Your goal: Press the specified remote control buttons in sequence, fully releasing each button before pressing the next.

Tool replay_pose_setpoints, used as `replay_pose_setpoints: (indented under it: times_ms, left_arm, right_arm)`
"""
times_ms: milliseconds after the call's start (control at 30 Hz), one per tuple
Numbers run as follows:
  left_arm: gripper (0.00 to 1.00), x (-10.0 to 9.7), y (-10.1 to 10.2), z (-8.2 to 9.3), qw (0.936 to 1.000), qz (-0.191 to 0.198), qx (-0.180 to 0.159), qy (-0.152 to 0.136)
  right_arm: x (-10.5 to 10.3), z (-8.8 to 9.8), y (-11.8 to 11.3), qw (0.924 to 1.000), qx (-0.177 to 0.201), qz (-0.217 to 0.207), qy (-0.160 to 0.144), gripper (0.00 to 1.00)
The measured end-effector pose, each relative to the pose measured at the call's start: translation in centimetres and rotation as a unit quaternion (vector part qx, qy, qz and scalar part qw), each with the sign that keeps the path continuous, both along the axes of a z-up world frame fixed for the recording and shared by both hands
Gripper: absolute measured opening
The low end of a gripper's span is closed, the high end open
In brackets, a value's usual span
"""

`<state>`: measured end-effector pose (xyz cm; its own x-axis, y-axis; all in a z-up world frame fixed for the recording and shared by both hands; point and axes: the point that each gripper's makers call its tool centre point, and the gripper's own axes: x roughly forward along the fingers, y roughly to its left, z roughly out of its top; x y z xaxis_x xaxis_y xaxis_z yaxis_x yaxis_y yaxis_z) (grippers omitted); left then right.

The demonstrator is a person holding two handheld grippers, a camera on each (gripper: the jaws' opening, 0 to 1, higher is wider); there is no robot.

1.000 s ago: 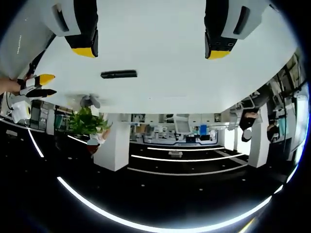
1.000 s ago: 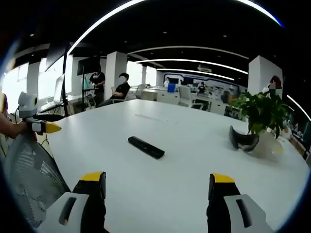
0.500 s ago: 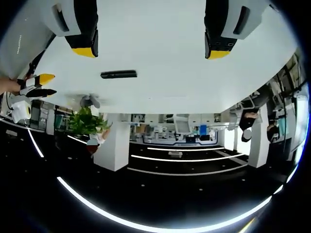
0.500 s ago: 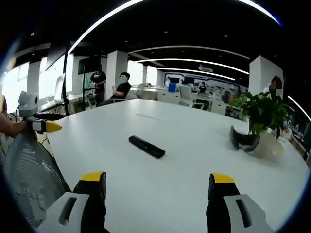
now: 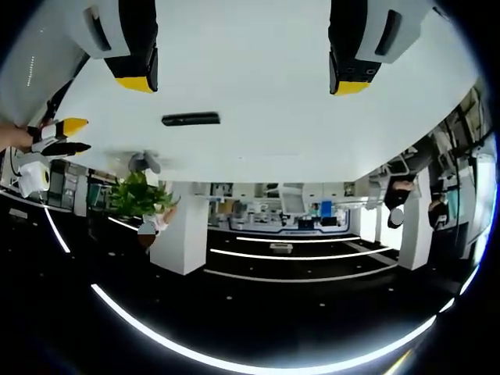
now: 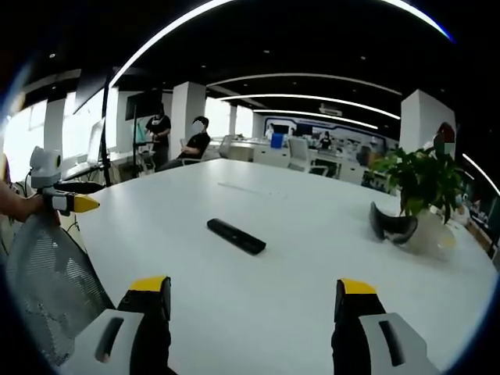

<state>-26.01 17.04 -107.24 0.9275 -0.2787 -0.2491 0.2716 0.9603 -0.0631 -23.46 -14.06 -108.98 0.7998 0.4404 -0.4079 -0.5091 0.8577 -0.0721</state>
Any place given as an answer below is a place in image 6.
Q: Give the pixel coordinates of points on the white computer monitor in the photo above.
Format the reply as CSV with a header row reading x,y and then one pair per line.
x,y
95,142

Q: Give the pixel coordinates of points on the blue box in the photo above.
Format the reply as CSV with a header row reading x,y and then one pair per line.
x,y
276,140

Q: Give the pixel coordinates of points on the black remote control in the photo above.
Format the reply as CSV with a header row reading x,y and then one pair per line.
x,y
236,236

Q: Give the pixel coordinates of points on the white office chair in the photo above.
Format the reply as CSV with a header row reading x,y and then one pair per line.
x,y
302,154

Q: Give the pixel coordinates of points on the green potted plant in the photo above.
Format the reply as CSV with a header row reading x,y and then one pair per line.
x,y
423,181

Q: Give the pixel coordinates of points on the clear glass plant pot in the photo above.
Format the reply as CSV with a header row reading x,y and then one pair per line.
x,y
431,236

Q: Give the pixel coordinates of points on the grey mesh office chair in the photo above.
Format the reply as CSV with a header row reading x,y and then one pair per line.
x,y
51,281

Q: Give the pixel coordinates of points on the black curved headset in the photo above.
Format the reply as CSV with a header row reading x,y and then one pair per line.
x,y
390,226

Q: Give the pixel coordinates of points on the black tripod stand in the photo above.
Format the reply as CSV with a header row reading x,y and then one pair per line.
x,y
104,129

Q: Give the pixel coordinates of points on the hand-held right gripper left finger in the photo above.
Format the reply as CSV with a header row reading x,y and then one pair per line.
x,y
142,324

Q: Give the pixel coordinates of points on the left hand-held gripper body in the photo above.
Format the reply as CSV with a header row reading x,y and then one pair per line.
x,y
43,168

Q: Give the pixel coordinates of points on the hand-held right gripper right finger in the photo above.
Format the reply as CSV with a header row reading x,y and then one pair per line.
x,y
365,324

